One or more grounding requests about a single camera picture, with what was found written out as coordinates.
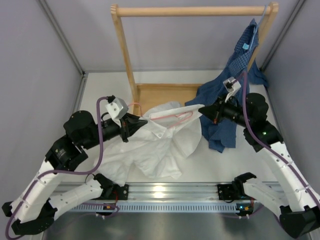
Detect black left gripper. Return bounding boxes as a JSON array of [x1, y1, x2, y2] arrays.
[[81, 112, 147, 150]]

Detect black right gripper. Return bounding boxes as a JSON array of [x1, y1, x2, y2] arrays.
[[199, 93, 253, 128]]

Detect pink wire hanger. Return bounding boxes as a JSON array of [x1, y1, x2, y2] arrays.
[[129, 101, 196, 128]]

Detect white shirt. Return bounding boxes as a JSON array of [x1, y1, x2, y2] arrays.
[[97, 104, 203, 186]]

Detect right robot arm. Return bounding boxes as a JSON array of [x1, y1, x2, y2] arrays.
[[198, 93, 320, 238]]

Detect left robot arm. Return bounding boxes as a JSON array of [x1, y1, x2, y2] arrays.
[[1, 110, 147, 240]]

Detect blue checkered shirt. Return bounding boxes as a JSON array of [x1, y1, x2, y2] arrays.
[[185, 20, 259, 153]]

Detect wooden clothes rack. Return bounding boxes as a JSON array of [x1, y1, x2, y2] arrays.
[[110, 1, 279, 116]]

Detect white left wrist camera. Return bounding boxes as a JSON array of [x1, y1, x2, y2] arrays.
[[105, 95, 129, 125]]

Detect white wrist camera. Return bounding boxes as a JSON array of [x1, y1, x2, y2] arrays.
[[222, 77, 241, 103], [105, 95, 129, 125]]

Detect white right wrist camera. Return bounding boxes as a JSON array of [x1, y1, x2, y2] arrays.
[[222, 77, 241, 103]]

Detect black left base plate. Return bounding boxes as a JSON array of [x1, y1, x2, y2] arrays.
[[112, 184, 129, 201]]

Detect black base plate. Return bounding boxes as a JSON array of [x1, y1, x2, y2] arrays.
[[112, 184, 129, 201], [217, 183, 238, 203]]

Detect aluminium mounting rail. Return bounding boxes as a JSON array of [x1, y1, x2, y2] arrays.
[[54, 181, 286, 201]]

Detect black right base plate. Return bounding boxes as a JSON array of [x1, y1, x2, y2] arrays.
[[217, 183, 238, 203]]

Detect slotted grey cable duct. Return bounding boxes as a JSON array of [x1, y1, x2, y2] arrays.
[[70, 201, 253, 215]]

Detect left aluminium frame post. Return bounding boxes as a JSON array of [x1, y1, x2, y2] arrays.
[[36, 0, 87, 113]]

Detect aluminium frame post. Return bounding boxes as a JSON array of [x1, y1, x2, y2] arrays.
[[36, 0, 87, 113], [259, 0, 311, 116]]

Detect light blue wire hanger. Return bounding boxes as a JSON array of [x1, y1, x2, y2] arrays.
[[249, 5, 268, 49]]

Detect right aluminium frame post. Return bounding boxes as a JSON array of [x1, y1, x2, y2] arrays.
[[259, 0, 311, 116]]

